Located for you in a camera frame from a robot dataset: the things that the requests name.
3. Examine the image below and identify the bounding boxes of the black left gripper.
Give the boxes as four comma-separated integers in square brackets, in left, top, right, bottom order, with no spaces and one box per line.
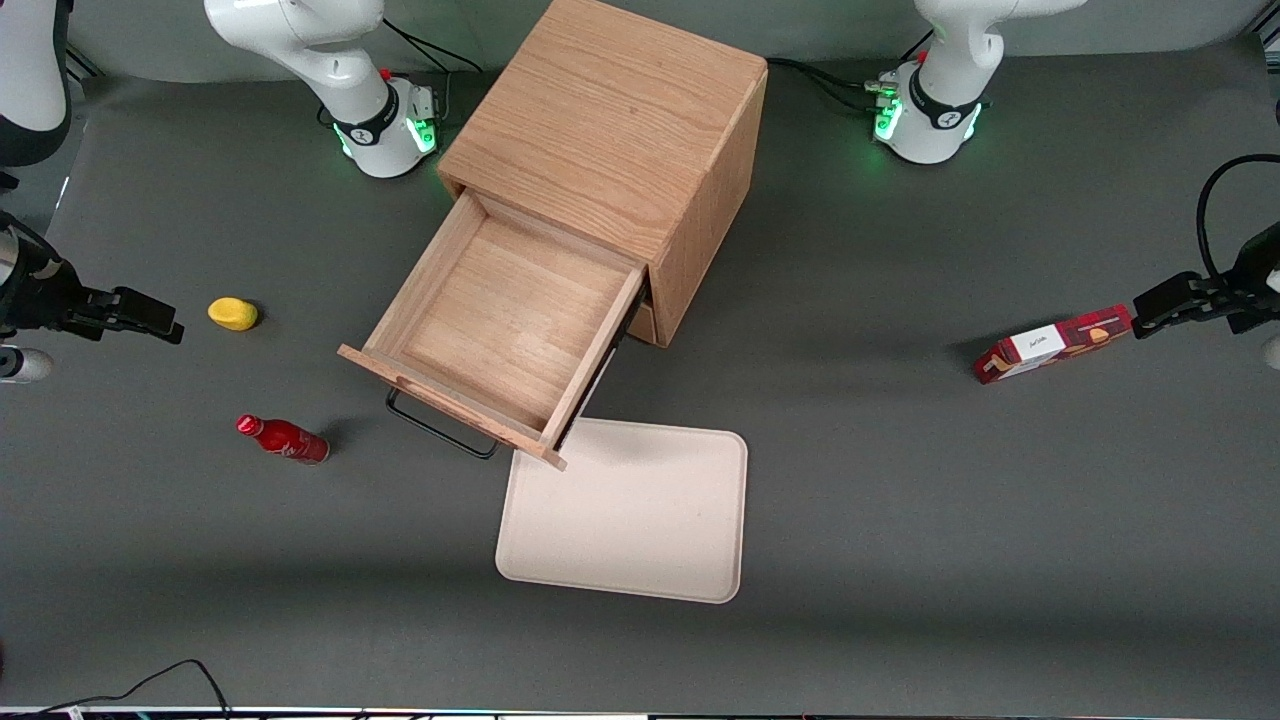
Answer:
[1132,222,1280,340]

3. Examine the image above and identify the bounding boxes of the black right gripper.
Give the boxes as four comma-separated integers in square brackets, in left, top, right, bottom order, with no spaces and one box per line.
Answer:
[8,230,186,346]

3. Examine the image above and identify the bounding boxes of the oak wooden drawer cabinet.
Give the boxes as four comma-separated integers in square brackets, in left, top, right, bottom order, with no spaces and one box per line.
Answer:
[437,0,769,349]

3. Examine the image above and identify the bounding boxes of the red cookie box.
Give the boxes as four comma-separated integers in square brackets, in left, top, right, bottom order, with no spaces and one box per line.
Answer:
[973,304,1135,386]

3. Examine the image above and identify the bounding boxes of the red soda bottle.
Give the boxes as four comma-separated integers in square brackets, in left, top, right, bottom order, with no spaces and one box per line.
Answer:
[236,414,331,466]

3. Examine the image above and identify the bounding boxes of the beige plastic tray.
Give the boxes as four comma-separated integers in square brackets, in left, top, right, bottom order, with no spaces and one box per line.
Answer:
[495,417,749,605]

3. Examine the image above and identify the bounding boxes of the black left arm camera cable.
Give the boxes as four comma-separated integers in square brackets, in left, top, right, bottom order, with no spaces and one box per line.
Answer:
[1197,155,1280,291]

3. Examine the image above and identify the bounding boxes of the black table edge cable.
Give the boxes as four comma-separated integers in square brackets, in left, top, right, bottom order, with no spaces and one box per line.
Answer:
[35,659,233,719]

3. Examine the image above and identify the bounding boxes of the black right base cable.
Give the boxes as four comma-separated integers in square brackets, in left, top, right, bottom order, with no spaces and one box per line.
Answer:
[383,17,484,123]

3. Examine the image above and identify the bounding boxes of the black base cable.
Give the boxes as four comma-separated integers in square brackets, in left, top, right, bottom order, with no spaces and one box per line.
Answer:
[383,17,484,123]
[768,57,891,113]

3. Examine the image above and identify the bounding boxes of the black left base cable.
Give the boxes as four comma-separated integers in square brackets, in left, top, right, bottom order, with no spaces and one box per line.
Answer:
[768,57,891,113]

